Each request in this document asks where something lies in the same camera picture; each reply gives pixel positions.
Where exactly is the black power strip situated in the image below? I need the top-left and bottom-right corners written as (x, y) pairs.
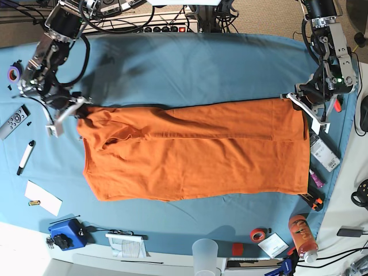
top-left (134, 24), bottom-right (198, 33)

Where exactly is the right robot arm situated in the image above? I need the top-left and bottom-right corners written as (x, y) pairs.
top-left (17, 1), bottom-right (98, 130)

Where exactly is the grey remote control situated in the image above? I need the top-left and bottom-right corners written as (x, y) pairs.
top-left (0, 105), bottom-right (30, 141)

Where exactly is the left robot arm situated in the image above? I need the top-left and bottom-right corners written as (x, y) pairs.
top-left (281, 1), bottom-right (358, 134)

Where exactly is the orange handled screwdriver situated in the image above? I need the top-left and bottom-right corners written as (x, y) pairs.
top-left (334, 99), bottom-right (342, 113)

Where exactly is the red tape roll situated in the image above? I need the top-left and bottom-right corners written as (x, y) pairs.
top-left (250, 228), bottom-right (268, 243)

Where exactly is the blue clamp bottom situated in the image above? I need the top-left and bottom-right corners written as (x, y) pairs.
top-left (265, 247), bottom-right (300, 276)

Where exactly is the purple tape roll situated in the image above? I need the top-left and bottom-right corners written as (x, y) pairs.
top-left (7, 60), bottom-right (23, 83)

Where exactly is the orange black utility knife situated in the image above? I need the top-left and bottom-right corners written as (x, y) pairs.
top-left (299, 186), bottom-right (325, 212)

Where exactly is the clear plastic bit case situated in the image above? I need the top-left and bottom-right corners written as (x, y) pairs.
top-left (310, 132), bottom-right (340, 173)

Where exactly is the orange drink bottle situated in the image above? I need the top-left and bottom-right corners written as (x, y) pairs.
top-left (288, 215), bottom-right (319, 263)

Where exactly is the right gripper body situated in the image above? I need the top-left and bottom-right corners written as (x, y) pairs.
top-left (37, 90), bottom-right (91, 125)

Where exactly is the blue table cloth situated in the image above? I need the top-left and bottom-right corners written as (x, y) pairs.
top-left (0, 32), bottom-right (360, 258)

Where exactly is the white paper card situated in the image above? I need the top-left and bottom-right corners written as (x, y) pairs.
top-left (25, 181), bottom-right (62, 216)

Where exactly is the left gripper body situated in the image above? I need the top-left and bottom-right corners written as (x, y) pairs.
top-left (280, 80), bottom-right (345, 127)

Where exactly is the translucent plastic cup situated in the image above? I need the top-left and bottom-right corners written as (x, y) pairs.
top-left (192, 239), bottom-right (219, 276)

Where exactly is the black cable tie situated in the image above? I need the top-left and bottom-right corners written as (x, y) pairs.
top-left (49, 215), bottom-right (80, 225)

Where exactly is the white square note pad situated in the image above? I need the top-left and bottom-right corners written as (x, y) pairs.
top-left (258, 233), bottom-right (289, 258)

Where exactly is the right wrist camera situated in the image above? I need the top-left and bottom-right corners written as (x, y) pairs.
top-left (45, 122), bottom-right (64, 137)

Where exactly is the white folded booklet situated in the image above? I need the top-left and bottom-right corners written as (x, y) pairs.
top-left (105, 233), bottom-right (147, 259)

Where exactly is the small red block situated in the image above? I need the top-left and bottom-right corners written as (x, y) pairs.
top-left (232, 243), bottom-right (244, 256)

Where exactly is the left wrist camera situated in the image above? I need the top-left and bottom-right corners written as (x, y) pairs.
top-left (311, 118), bottom-right (331, 135)

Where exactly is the small pink glue tube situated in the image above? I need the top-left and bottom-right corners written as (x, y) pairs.
top-left (309, 169), bottom-right (325, 188)

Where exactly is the orange t-shirt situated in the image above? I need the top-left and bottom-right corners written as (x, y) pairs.
top-left (77, 99), bottom-right (310, 201)

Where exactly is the white marker pen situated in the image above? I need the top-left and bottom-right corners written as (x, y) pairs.
top-left (17, 140), bottom-right (36, 175)

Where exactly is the blue box with knob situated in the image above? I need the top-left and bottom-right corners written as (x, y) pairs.
top-left (48, 218), bottom-right (89, 251)

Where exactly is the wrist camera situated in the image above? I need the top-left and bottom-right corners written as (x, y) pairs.
top-left (311, 118), bottom-right (331, 135)
top-left (45, 122), bottom-right (64, 137)

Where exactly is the small yellow battery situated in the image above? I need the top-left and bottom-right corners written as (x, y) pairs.
top-left (28, 201), bottom-right (41, 206)

